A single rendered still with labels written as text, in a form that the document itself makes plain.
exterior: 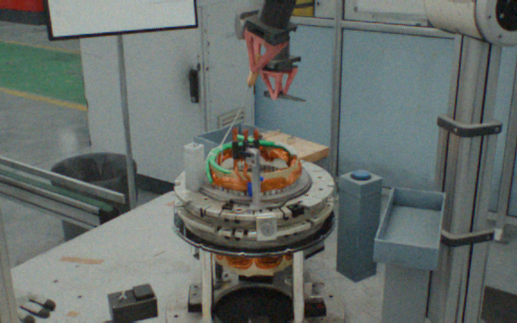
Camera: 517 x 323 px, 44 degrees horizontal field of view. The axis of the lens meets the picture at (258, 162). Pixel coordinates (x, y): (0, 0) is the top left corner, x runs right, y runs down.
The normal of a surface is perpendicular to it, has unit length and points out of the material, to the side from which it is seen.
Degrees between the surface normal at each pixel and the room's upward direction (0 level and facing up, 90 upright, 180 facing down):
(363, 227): 90
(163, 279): 0
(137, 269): 0
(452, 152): 90
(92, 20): 83
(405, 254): 90
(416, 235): 0
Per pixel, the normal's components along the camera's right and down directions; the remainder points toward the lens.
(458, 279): 0.31, 0.33
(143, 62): -0.57, 0.29
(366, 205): 0.58, 0.29
